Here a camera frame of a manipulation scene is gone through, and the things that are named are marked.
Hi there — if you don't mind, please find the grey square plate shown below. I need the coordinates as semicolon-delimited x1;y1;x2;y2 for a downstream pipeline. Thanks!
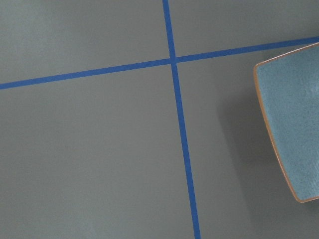
253;43;319;203

